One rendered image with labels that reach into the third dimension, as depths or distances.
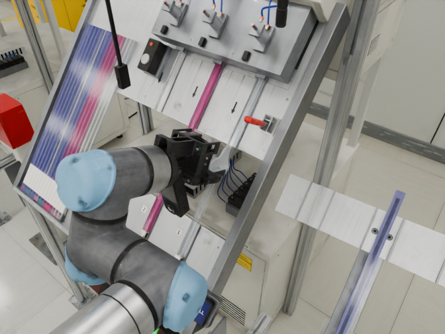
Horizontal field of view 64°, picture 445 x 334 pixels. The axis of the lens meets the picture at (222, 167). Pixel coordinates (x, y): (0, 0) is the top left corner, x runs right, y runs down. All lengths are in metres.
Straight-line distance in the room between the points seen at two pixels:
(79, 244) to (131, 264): 0.09
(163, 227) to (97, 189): 0.38
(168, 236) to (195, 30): 0.45
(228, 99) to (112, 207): 0.39
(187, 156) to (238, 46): 0.26
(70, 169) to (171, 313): 0.21
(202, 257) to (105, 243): 0.31
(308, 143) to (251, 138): 0.69
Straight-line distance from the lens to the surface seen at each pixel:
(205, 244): 0.77
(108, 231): 0.51
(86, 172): 0.46
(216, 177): 0.65
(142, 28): 0.99
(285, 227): 1.09
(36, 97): 2.04
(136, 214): 0.87
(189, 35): 0.81
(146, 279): 0.45
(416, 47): 2.35
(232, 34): 0.76
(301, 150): 1.36
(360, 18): 0.81
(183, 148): 0.58
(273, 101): 0.74
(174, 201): 0.64
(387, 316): 1.76
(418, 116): 2.49
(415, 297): 1.85
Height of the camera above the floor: 1.45
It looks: 41 degrees down
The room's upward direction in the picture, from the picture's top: straight up
